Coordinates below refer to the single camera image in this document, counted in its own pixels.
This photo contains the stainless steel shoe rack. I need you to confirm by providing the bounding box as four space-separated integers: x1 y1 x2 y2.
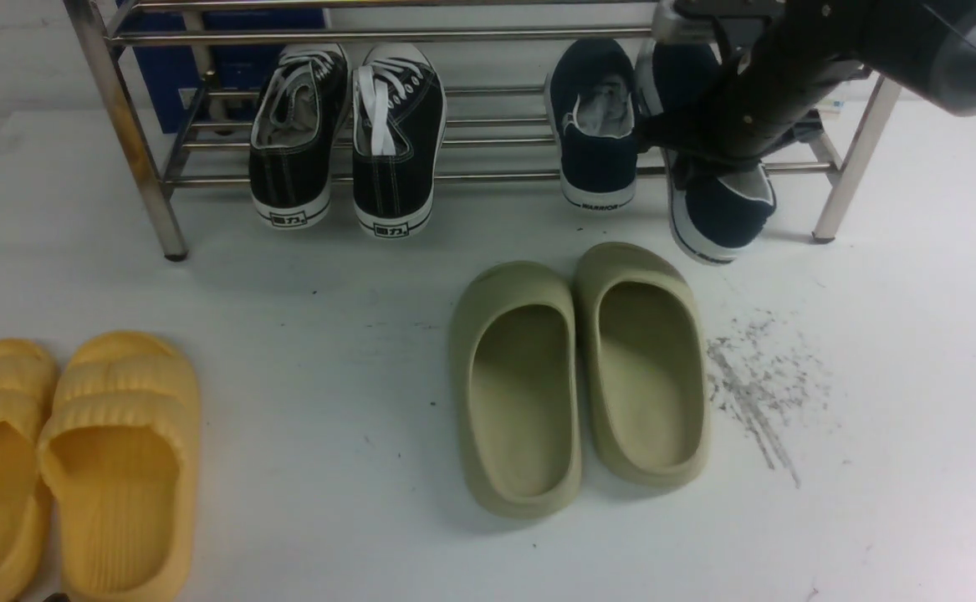
63 1 918 263

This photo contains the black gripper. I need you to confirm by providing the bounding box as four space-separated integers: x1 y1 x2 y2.
636 1 873 172

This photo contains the left black canvas sneaker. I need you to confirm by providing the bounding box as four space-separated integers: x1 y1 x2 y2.
249 44 351 230

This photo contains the right black canvas sneaker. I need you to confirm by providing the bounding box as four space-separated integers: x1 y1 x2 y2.
351 43 448 240

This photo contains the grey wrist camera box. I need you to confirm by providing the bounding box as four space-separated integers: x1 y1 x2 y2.
651 1 768 46

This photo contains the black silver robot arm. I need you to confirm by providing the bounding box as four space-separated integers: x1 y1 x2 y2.
637 1 976 175

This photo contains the left olive green slipper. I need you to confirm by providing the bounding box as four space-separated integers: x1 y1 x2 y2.
447 262 582 521

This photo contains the black canvas sneaker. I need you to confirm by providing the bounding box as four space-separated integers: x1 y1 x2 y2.
249 44 351 230
351 43 448 240

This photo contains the blue box behind rack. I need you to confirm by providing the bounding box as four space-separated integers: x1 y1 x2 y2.
118 8 331 134

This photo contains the right yellow slipper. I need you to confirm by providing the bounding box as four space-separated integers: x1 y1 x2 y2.
37 331 202 601

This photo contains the olive green slipper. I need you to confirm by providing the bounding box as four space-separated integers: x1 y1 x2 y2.
447 262 582 521
573 242 710 491

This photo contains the right olive green slipper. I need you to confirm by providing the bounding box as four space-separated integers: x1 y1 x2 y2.
573 242 710 491

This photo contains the navy slip-on shoe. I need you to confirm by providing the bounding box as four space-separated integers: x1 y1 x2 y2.
544 38 640 212
634 41 777 264

